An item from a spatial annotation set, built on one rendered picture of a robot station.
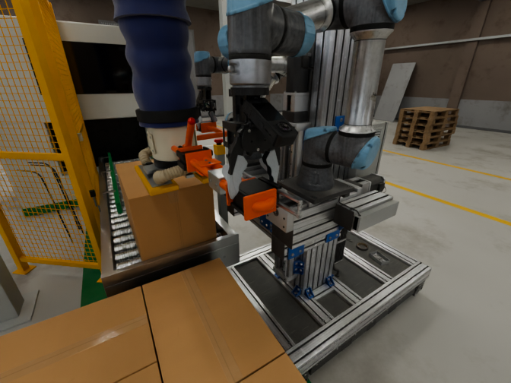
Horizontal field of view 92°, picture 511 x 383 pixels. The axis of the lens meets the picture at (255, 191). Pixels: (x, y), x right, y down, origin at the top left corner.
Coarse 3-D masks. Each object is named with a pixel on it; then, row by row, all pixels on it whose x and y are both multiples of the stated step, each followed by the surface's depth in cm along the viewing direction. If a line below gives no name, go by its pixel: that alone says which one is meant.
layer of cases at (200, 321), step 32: (160, 288) 114; (192, 288) 114; (224, 288) 114; (64, 320) 99; (96, 320) 99; (128, 320) 99; (160, 320) 99; (192, 320) 99; (224, 320) 99; (256, 320) 99; (0, 352) 87; (32, 352) 87; (64, 352) 87; (96, 352) 87; (128, 352) 87; (160, 352) 87; (192, 352) 87; (224, 352) 87; (256, 352) 87
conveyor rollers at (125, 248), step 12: (108, 168) 276; (108, 180) 240; (120, 192) 215; (120, 216) 179; (120, 228) 164; (120, 240) 149; (132, 240) 153; (120, 252) 143; (132, 252) 138; (120, 264) 128
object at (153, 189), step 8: (136, 168) 105; (144, 176) 95; (152, 176) 94; (144, 184) 89; (152, 184) 87; (160, 184) 87; (168, 184) 87; (176, 184) 88; (152, 192) 83; (160, 192) 84
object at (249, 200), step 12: (252, 180) 53; (228, 192) 52; (240, 192) 47; (252, 192) 47; (264, 192) 47; (276, 192) 49; (228, 204) 53; (240, 204) 50; (252, 204) 47; (252, 216) 48
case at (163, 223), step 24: (120, 168) 147; (144, 192) 114; (168, 192) 116; (192, 192) 123; (144, 216) 114; (168, 216) 121; (192, 216) 128; (144, 240) 118; (168, 240) 125; (192, 240) 133
